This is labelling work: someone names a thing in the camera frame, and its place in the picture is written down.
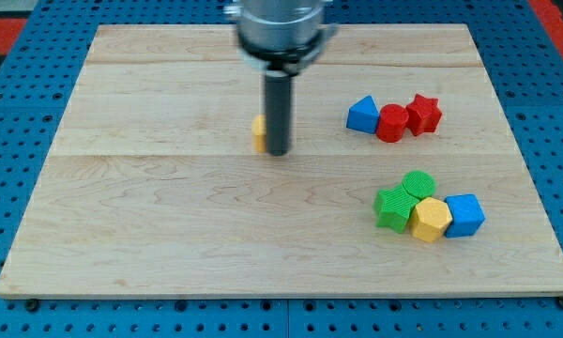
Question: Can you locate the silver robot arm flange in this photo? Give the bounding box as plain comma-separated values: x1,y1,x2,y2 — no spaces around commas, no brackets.
223,0,338,77

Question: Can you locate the blue triangle block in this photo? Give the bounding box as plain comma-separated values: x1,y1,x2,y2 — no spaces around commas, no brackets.
346,95,380,134

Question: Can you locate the yellow block behind rod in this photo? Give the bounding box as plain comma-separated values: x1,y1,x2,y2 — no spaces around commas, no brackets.
251,115,266,153

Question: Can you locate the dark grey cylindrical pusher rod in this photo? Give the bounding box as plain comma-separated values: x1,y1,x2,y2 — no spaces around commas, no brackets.
264,75,293,156

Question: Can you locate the green star block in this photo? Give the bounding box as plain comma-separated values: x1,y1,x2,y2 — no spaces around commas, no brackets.
373,184,419,234

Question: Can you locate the light wooden board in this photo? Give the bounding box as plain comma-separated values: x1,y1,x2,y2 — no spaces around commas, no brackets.
0,24,563,300

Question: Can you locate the red cylinder block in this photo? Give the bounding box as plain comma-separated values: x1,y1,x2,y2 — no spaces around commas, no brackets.
375,103,409,143

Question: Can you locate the green cylinder block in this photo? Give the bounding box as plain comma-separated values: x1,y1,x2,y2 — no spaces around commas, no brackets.
402,170,436,200

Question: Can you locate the red star block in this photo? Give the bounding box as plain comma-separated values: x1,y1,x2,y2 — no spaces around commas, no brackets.
406,94,442,136

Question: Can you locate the yellow hexagon block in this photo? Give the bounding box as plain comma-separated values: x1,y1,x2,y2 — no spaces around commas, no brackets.
408,197,452,242

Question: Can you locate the blue cube block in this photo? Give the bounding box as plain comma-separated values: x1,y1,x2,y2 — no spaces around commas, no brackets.
444,194,485,238

